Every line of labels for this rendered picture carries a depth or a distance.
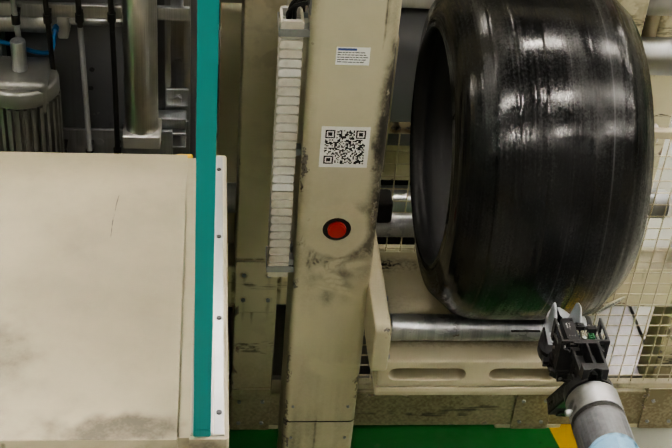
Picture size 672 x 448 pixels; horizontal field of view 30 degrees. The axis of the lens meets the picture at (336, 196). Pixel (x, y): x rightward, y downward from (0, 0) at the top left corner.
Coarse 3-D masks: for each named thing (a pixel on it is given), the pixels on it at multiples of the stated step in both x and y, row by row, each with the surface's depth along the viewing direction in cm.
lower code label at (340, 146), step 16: (336, 128) 190; (352, 128) 191; (368, 128) 191; (320, 144) 192; (336, 144) 192; (352, 144) 192; (368, 144) 193; (320, 160) 194; (336, 160) 194; (352, 160) 194
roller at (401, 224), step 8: (392, 216) 229; (400, 216) 229; (408, 216) 229; (376, 224) 228; (384, 224) 228; (392, 224) 228; (400, 224) 229; (408, 224) 229; (376, 232) 229; (384, 232) 229; (392, 232) 229; (400, 232) 229; (408, 232) 229
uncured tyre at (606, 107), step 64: (448, 0) 195; (512, 0) 187; (576, 0) 188; (448, 64) 189; (512, 64) 179; (576, 64) 180; (640, 64) 184; (448, 128) 230; (512, 128) 177; (576, 128) 178; (640, 128) 180; (448, 192) 230; (512, 192) 178; (576, 192) 179; (640, 192) 182; (448, 256) 190; (512, 256) 183; (576, 256) 183
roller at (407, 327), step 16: (400, 320) 206; (416, 320) 206; (432, 320) 207; (448, 320) 207; (464, 320) 207; (480, 320) 208; (496, 320) 208; (512, 320) 208; (528, 320) 208; (544, 320) 209; (400, 336) 206; (416, 336) 206; (432, 336) 207; (448, 336) 207; (464, 336) 207; (480, 336) 207; (496, 336) 208; (512, 336) 208; (528, 336) 208
